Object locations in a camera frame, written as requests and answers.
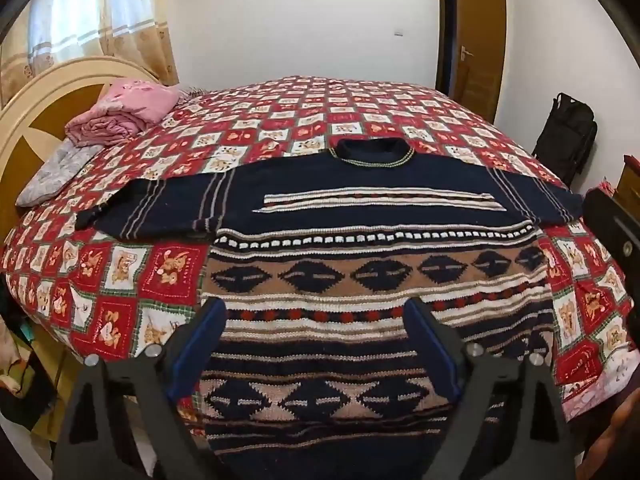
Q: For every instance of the black bag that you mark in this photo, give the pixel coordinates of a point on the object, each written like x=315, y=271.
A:
x=565, y=135

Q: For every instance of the pile of mixed clothes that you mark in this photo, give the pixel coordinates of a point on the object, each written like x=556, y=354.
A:
x=22, y=365

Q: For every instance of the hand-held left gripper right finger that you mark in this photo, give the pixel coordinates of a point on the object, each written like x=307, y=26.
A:
x=434, y=355

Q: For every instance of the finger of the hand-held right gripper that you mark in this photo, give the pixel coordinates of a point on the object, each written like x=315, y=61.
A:
x=612, y=265

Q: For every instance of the brown wooden door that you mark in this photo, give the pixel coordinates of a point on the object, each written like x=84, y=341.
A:
x=472, y=35

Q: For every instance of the red checkered bear print bedspread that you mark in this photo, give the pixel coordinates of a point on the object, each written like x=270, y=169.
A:
x=300, y=110

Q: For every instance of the beige patterned curtain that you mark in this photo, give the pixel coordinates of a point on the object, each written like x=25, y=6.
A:
x=90, y=25

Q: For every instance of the person's right forearm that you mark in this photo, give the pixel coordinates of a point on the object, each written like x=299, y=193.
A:
x=617, y=440

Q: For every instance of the cream and brown wooden headboard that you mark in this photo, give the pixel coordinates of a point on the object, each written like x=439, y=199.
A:
x=45, y=110

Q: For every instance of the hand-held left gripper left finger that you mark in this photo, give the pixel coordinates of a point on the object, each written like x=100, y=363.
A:
x=200, y=347

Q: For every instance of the grey pillow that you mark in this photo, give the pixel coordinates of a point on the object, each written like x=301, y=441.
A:
x=55, y=172

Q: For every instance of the navy patterned knit sweater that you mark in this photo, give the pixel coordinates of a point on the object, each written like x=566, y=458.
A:
x=350, y=270

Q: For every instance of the brown wooden furniture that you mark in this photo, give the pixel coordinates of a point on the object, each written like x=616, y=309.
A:
x=629, y=180

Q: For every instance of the folded pink blanket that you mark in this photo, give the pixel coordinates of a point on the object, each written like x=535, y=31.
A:
x=125, y=107

